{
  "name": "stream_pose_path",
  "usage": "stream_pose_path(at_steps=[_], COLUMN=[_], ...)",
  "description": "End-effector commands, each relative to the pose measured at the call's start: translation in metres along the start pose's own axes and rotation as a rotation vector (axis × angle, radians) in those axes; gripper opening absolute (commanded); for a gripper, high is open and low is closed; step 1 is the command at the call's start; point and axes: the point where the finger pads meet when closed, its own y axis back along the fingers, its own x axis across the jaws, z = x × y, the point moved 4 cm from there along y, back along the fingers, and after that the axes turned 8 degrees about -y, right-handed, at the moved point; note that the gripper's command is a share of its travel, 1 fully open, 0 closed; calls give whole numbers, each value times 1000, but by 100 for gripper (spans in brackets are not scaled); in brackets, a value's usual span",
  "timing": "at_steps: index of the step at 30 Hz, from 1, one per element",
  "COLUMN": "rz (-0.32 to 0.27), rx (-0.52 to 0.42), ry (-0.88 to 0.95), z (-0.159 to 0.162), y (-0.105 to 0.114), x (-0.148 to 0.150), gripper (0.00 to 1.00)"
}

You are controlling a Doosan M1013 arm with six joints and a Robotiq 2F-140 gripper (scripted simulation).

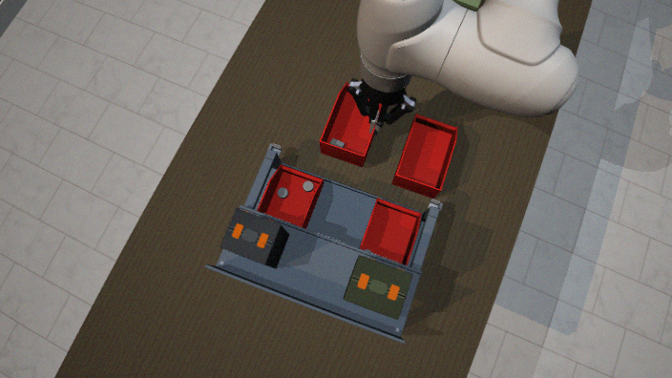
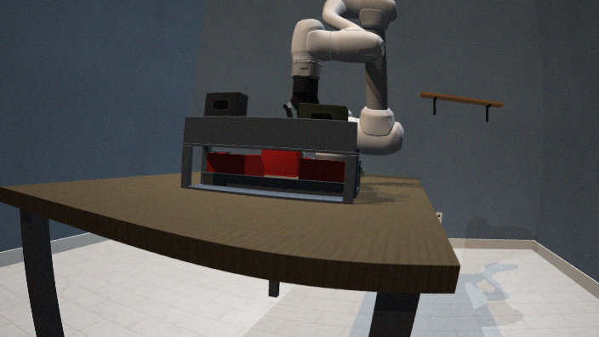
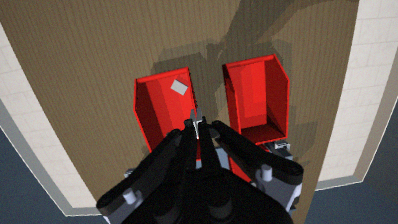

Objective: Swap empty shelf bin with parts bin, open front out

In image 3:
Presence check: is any red open-front bin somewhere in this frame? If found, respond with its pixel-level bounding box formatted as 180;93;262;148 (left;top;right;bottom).
227;144;269;182
133;68;198;153
222;55;290;144

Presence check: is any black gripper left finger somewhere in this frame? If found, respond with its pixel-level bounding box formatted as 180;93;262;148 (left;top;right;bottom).
96;109;199;224

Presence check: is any grey metal shelf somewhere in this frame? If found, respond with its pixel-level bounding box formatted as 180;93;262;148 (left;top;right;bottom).
124;140;296;217

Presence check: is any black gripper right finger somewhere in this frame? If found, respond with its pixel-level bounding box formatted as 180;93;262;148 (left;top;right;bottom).
196;107;304;219

